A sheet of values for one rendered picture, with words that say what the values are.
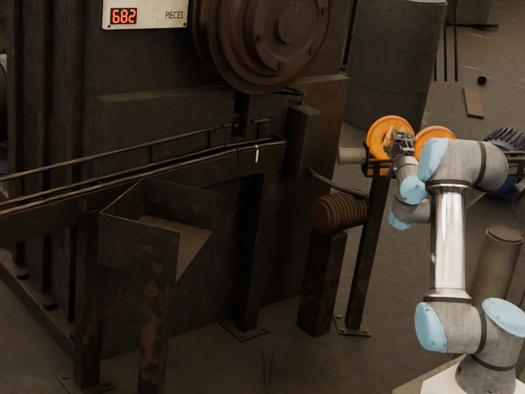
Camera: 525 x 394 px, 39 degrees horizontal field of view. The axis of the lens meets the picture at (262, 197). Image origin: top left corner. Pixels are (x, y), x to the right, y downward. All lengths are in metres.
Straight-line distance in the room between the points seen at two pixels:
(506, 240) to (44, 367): 1.52
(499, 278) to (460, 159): 0.73
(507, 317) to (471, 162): 0.39
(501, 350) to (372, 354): 0.85
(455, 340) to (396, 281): 1.35
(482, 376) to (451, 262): 0.30
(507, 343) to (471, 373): 0.13
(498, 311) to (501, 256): 0.63
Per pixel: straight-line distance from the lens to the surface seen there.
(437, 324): 1.85
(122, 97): 2.14
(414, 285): 3.20
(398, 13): 4.87
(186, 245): 1.92
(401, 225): 2.32
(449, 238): 1.90
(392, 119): 2.48
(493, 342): 1.91
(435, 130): 2.52
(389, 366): 2.66
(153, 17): 2.15
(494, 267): 2.54
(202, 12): 2.12
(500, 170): 1.98
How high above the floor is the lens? 1.49
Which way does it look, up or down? 23 degrees down
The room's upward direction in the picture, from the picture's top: 8 degrees clockwise
